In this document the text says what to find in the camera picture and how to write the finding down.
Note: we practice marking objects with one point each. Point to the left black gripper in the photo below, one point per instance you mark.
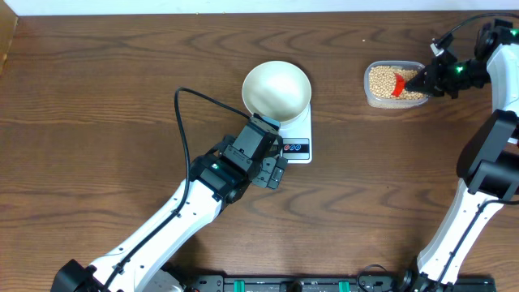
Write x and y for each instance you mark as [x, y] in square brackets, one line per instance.
[272, 172]

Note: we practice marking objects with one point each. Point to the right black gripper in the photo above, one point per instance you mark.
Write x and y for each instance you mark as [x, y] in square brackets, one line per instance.
[432, 75]

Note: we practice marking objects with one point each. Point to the red plastic measuring scoop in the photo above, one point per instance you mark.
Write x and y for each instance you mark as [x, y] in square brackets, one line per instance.
[399, 86]

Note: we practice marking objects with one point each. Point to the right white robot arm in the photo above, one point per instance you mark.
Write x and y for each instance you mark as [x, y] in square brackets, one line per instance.
[488, 174]

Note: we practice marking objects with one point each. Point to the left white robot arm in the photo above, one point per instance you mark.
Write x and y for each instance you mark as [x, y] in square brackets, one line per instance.
[215, 180]

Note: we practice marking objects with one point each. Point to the white digital kitchen scale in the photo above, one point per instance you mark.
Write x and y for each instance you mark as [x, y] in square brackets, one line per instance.
[297, 138]

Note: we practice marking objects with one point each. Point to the white round bowl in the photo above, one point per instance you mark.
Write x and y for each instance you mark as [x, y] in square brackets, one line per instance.
[278, 90]

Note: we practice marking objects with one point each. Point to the clear plastic container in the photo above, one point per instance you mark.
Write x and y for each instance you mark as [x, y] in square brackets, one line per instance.
[390, 103]

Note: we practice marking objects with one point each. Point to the pile of soybeans in container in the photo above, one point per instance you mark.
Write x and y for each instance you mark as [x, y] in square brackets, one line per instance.
[382, 82]

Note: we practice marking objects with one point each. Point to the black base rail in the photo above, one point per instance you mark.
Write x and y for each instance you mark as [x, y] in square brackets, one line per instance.
[218, 283]

